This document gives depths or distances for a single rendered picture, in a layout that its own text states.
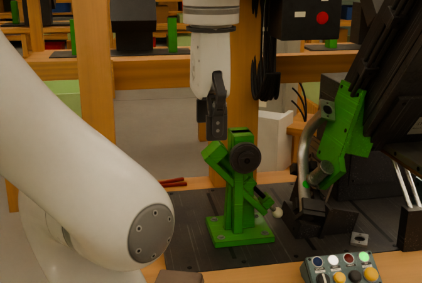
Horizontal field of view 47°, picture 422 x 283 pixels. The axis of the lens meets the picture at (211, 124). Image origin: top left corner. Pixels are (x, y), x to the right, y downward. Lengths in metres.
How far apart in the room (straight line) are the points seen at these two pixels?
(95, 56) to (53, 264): 0.82
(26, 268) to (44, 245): 2.23
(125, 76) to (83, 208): 1.00
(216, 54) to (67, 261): 0.35
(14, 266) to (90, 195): 2.43
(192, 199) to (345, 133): 0.49
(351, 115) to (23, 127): 0.84
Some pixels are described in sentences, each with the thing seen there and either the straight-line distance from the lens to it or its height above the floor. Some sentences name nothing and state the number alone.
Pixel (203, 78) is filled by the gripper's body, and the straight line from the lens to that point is 0.70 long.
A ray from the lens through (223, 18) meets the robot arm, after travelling 0.71.
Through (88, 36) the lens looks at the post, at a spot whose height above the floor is 1.36.
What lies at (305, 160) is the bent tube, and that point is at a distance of 1.31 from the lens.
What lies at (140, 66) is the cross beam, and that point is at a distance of 1.50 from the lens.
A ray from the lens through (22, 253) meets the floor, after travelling 3.06.
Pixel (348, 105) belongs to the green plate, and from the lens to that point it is 1.21.
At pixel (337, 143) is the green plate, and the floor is 1.13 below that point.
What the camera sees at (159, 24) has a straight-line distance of 8.06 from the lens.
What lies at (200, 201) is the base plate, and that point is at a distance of 1.42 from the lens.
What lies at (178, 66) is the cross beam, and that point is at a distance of 1.51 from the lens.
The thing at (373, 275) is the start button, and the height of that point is 0.93.
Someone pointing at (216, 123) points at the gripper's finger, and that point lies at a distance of 0.72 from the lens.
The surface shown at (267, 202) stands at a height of 0.99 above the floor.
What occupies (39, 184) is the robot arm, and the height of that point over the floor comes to 1.33.
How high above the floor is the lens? 1.54
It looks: 18 degrees down
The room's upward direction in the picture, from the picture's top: straight up
